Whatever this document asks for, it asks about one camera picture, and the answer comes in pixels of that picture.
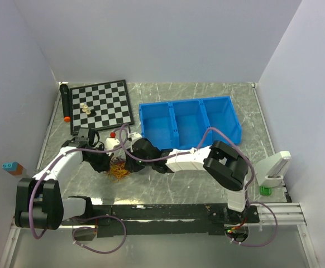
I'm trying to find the coloured wire bundle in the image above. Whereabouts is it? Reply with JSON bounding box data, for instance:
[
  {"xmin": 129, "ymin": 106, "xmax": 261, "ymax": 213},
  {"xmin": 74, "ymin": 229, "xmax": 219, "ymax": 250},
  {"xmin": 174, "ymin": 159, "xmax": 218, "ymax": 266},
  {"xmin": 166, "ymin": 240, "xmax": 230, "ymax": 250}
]
[{"xmin": 104, "ymin": 156, "xmax": 132, "ymax": 184}]

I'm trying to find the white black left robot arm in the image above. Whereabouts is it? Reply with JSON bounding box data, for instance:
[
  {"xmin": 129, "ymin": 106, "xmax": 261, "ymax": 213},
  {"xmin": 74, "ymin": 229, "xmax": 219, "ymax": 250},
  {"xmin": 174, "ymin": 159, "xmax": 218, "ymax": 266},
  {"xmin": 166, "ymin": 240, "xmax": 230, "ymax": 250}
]
[{"xmin": 15, "ymin": 128, "xmax": 120, "ymax": 230}]

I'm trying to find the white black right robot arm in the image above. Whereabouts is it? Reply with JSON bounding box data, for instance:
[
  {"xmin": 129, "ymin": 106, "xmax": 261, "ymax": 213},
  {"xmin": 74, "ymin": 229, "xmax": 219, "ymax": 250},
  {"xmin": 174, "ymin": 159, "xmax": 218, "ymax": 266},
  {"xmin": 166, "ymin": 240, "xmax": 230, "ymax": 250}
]
[{"xmin": 125, "ymin": 138, "xmax": 248, "ymax": 223}]

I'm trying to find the blue three-compartment plastic bin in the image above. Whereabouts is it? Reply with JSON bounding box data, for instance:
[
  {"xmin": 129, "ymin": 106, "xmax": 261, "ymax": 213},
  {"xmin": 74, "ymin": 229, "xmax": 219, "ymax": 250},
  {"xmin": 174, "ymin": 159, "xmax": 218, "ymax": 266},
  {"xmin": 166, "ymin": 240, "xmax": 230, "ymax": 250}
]
[{"xmin": 139, "ymin": 96, "xmax": 242, "ymax": 150}]

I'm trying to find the black white chessboard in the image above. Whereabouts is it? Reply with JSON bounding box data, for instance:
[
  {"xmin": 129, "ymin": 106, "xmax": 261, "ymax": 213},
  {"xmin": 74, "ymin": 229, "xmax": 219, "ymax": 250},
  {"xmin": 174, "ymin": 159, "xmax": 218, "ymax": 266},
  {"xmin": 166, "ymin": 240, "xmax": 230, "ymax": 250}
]
[{"xmin": 69, "ymin": 80, "xmax": 134, "ymax": 135}]

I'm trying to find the black marker orange cap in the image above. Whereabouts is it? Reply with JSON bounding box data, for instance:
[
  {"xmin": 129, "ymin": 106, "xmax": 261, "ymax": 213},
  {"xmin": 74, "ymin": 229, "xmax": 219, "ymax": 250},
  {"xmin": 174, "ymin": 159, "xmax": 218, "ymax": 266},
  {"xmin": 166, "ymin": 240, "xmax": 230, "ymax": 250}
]
[{"xmin": 59, "ymin": 83, "xmax": 70, "ymax": 122}]

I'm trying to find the blue orange toy block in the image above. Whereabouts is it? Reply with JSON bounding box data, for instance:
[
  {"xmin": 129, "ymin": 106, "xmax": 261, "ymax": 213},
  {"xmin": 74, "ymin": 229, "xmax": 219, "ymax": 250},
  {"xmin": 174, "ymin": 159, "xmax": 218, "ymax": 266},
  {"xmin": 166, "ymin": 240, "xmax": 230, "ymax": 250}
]
[{"xmin": 2, "ymin": 162, "xmax": 23, "ymax": 176}]

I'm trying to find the white grey stand device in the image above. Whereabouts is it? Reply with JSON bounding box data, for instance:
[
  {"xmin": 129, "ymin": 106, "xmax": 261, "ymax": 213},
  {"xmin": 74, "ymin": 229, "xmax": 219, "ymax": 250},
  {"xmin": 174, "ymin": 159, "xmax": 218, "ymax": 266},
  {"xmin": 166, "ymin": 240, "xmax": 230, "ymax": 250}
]
[{"xmin": 255, "ymin": 151, "xmax": 291, "ymax": 188}]

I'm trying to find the green small plastic piece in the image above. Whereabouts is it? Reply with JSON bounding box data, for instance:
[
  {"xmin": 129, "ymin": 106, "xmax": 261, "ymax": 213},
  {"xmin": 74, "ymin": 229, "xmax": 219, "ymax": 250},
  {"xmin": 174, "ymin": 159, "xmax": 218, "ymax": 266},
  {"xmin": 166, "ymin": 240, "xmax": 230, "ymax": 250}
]
[{"xmin": 259, "ymin": 186, "xmax": 272, "ymax": 197}]

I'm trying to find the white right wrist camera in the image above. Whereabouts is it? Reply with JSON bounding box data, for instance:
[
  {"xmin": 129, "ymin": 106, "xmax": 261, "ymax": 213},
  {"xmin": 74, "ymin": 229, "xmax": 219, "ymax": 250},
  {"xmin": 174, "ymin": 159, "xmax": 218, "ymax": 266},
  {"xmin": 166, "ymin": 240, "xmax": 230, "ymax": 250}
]
[{"xmin": 128, "ymin": 132, "xmax": 142, "ymax": 142}]

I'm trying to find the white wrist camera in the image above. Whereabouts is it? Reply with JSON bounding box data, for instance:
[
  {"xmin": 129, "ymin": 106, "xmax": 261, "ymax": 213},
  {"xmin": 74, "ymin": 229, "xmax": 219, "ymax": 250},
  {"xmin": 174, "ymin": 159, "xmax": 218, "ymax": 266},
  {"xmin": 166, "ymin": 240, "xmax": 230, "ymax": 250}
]
[
  {"xmin": 104, "ymin": 132, "xmax": 121, "ymax": 151},
  {"xmin": 128, "ymin": 132, "xmax": 142, "ymax": 142}
]

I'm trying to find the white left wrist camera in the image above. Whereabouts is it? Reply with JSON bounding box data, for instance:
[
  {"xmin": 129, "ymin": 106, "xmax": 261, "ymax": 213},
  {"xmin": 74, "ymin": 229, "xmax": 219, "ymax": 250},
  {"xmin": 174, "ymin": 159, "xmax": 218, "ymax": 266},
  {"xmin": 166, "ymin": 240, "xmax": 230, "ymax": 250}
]
[{"xmin": 104, "ymin": 132, "xmax": 121, "ymax": 151}]

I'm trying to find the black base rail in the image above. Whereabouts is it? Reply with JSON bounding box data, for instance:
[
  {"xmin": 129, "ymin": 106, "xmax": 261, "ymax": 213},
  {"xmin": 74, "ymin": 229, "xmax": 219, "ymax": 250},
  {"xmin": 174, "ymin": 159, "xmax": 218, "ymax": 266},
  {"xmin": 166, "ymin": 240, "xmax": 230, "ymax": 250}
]
[{"xmin": 60, "ymin": 203, "xmax": 261, "ymax": 238}]

